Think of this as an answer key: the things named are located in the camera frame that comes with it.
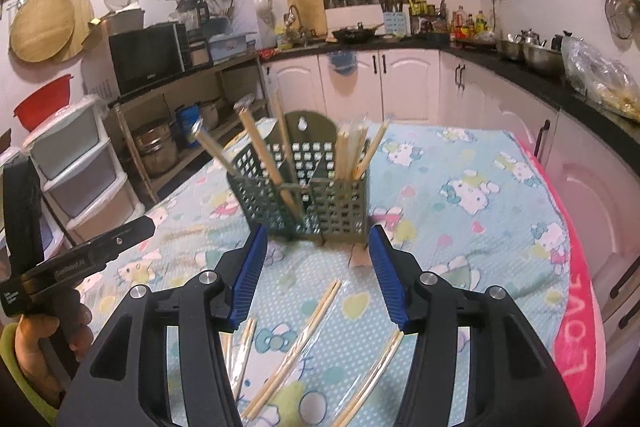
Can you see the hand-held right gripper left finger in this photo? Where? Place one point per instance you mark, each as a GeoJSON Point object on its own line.
{"type": "Point", "coordinates": [247, 277]}

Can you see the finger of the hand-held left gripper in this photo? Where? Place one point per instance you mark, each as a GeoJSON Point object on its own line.
{"type": "Point", "coordinates": [125, 239]}

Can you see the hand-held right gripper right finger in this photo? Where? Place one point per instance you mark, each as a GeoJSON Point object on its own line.
{"type": "Point", "coordinates": [387, 277]}

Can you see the pile of wooden chopsticks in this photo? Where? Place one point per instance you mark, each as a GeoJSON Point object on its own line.
{"type": "Point", "coordinates": [306, 329]}

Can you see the green perforated chopstick holder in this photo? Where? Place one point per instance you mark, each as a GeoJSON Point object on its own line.
{"type": "Point", "coordinates": [330, 212]}

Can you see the chopstick pair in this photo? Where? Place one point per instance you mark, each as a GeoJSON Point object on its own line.
{"type": "Point", "coordinates": [357, 147]}
{"type": "Point", "coordinates": [281, 132]}
{"type": "Point", "coordinates": [343, 154]}
{"type": "Point", "coordinates": [215, 152]}
{"type": "Point", "coordinates": [260, 147]}
{"type": "Point", "coordinates": [376, 142]}

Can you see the person's left hand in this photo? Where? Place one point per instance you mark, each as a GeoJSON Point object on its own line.
{"type": "Point", "coordinates": [42, 352]}

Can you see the cartoon cat printed blanket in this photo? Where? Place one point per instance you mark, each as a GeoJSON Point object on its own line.
{"type": "Point", "coordinates": [450, 232]}

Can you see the white plastic drawer unit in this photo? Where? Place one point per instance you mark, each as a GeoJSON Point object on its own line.
{"type": "Point", "coordinates": [85, 172]}

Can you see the large steel stock pot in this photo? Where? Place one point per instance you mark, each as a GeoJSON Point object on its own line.
{"type": "Point", "coordinates": [155, 149]}

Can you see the red plastic basin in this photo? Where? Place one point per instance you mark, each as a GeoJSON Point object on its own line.
{"type": "Point", "coordinates": [42, 104]}

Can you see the blue tin can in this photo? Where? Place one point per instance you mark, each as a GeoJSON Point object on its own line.
{"type": "Point", "coordinates": [187, 124]}

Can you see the black microwave oven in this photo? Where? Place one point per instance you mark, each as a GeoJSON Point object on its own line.
{"type": "Point", "coordinates": [145, 59]}

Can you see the round bamboo lid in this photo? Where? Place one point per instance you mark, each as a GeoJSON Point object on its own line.
{"type": "Point", "coordinates": [42, 27]}

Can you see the pink blanket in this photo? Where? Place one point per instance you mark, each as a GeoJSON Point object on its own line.
{"type": "Point", "coordinates": [575, 332]}

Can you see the round wooden board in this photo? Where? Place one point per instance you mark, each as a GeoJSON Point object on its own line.
{"type": "Point", "coordinates": [84, 22]}

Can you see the wooden shelf rack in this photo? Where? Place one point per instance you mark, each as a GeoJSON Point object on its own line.
{"type": "Point", "coordinates": [235, 64]}

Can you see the blue dish drainer box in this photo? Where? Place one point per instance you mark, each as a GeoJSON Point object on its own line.
{"type": "Point", "coordinates": [230, 47]}

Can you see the blue plastic bag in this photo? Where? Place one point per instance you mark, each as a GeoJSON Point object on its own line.
{"type": "Point", "coordinates": [342, 62]}

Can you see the white kitchen cabinets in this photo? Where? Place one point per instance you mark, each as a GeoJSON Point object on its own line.
{"type": "Point", "coordinates": [500, 87]}

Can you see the black blender jug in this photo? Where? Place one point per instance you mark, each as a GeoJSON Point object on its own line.
{"type": "Point", "coordinates": [192, 14]}

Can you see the black wok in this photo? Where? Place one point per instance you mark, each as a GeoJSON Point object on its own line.
{"type": "Point", "coordinates": [355, 34]}

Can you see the blue knife block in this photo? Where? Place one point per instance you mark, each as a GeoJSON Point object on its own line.
{"type": "Point", "coordinates": [396, 23]}

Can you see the kitchen faucet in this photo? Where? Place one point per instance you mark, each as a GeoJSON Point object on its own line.
{"type": "Point", "coordinates": [292, 19]}

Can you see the row of condiment bottles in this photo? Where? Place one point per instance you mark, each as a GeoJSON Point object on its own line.
{"type": "Point", "coordinates": [465, 24]}

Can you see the steel cooking pot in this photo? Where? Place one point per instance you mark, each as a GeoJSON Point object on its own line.
{"type": "Point", "coordinates": [542, 59]}

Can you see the wooden cutting board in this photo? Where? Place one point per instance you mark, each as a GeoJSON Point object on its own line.
{"type": "Point", "coordinates": [306, 9]}

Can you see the clear plastic bag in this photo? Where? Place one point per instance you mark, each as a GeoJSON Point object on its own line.
{"type": "Point", "coordinates": [600, 77]}

